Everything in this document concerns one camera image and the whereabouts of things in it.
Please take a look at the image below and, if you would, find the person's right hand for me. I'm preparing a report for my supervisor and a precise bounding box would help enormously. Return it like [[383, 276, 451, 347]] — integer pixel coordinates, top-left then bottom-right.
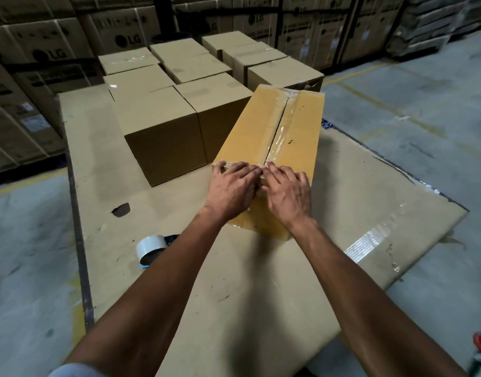
[[262, 163, 313, 229]]

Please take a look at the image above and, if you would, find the person's left hand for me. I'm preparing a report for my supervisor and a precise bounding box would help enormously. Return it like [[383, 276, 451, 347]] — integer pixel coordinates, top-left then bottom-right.
[[203, 161, 264, 223]]

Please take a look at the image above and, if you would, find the long taped cardboard box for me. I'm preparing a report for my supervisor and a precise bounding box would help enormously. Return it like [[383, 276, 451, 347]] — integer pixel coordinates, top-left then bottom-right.
[[212, 84, 326, 242]]

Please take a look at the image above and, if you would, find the person's right forearm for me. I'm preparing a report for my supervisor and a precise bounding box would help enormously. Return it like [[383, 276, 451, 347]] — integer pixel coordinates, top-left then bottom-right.
[[288, 218, 468, 377]]

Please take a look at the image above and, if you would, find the person's left forearm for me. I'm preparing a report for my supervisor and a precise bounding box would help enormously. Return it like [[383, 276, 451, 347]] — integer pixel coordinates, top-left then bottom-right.
[[63, 208, 234, 377]]

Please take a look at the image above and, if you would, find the group of small cardboard boxes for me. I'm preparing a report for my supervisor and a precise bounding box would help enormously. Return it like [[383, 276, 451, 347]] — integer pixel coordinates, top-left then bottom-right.
[[97, 30, 325, 188]]

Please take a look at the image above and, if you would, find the tape dispenser with clear tape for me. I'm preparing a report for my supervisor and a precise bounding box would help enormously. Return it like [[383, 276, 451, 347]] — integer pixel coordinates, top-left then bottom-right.
[[136, 233, 181, 270]]

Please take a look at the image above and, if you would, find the large flat cardboard sheet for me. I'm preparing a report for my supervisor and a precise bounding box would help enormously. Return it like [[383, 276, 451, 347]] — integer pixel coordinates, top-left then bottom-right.
[[58, 90, 469, 377]]

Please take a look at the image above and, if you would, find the stack of flattened cardboard bundles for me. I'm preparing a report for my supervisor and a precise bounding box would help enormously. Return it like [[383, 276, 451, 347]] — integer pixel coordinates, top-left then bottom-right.
[[385, 0, 481, 58]]

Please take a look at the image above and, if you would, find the white shirt sleeve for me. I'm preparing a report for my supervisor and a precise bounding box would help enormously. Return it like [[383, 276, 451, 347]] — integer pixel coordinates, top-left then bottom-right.
[[48, 363, 97, 377]]

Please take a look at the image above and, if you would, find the wall of large printed cartons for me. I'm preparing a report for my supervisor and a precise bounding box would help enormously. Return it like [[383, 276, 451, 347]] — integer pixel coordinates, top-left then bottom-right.
[[0, 0, 408, 174]]

